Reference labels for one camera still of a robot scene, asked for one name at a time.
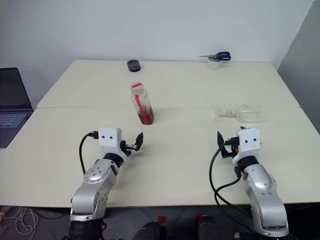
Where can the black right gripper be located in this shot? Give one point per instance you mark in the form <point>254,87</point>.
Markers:
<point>230,146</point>

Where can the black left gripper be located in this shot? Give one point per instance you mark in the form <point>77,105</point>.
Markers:
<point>128,147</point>

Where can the clear plastic bag red contents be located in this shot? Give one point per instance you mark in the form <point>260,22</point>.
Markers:
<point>145,110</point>

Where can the white cap with red tape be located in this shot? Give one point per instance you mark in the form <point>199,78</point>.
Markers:
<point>137,88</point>

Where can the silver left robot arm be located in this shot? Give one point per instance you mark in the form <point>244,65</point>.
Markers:
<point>96,185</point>

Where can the clear tape roll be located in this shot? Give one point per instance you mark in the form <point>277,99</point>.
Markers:
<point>214,64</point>

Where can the black round tape roll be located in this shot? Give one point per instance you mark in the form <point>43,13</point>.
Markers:
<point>134,65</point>

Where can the dark rounded shape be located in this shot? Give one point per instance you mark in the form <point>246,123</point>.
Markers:
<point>151,231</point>

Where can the dark laptop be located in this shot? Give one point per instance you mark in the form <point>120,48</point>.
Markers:
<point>12,100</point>

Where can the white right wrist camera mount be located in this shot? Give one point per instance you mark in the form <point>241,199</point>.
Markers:
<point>248,143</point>

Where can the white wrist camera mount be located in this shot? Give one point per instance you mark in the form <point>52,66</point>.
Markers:
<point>108,141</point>
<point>248,143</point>

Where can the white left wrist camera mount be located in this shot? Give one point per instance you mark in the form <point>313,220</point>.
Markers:
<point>108,141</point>

